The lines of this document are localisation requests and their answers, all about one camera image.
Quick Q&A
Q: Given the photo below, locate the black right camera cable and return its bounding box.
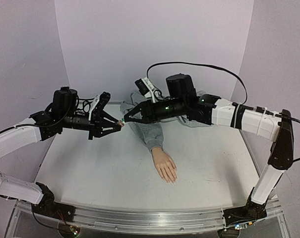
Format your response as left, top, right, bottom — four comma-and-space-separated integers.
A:
146, 61, 247, 105

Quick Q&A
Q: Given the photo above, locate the mannequin hand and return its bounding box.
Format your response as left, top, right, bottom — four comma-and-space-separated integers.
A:
151, 147, 178, 184

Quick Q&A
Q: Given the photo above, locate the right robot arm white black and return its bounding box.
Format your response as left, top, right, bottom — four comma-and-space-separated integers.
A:
124, 74, 294, 226

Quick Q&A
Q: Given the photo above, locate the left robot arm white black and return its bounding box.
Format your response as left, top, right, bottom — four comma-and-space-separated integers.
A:
0, 87, 123, 217

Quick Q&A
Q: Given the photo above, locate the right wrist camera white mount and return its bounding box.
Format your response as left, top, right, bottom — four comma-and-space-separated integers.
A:
134, 77, 163, 103

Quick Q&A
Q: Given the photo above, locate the nail polish bottle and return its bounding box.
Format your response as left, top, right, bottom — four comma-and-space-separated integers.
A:
117, 120, 124, 126

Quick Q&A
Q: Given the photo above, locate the aluminium front rail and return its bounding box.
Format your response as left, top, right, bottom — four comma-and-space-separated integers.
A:
30, 203, 267, 230

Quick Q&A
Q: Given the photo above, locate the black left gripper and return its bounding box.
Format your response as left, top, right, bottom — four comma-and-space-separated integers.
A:
61, 110, 122, 140

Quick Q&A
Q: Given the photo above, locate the black camera cable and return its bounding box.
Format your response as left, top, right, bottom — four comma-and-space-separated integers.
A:
146, 61, 247, 105
76, 98, 95, 114

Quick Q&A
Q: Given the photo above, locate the grey sweatshirt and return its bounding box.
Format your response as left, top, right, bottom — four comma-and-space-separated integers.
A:
120, 91, 213, 151

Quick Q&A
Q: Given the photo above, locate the black left camera cable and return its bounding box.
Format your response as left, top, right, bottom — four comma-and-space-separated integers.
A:
76, 98, 95, 114

